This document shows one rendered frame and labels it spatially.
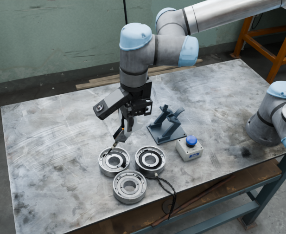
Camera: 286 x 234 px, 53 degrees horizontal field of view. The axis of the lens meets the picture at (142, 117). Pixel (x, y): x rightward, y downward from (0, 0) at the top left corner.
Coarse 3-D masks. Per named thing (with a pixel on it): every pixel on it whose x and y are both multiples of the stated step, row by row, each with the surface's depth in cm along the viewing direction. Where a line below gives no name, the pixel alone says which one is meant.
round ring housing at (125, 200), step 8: (120, 176) 91; (136, 176) 92; (128, 184) 92; (136, 184) 89; (144, 184) 90; (128, 192) 87; (144, 192) 87; (120, 200) 86; (128, 200) 85; (136, 200) 86
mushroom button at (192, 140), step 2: (188, 136) 100; (190, 136) 100; (192, 136) 100; (194, 136) 100; (186, 138) 99; (188, 138) 99; (190, 138) 99; (192, 138) 99; (194, 138) 99; (196, 138) 100; (186, 140) 99; (188, 140) 99; (190, 140) 98; (192, 140) 98; (194, 140) 99; (196, 140) 99; (188, 142) 98; (190, 142) 98; (192, 142) 98; (194, 142) 98; (196, 142) 99; (190, 144) 98; (192, 144) 98; (194, 144) 98
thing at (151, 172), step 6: (138, 150) 98; (156, 150) 100; (138, 156) 97; (144, 156) 98; (150, 156) 99; (156, 156) 98; (144, 162) 96; (156, 162) 96; (162, 162) 96; (138, 168) 95; (144, 168) 93; (162, 168) 94; (144, 174) 96; (150, 174) 94
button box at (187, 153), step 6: (180, 144) 101; (186, 144) 100; (198, 144) 101; (180, 150) 102; (186, 150) 99; (192, 150) 99; (198, 150) 99; (186, 156) 99; (192, 156) 100; (198, 156) 102
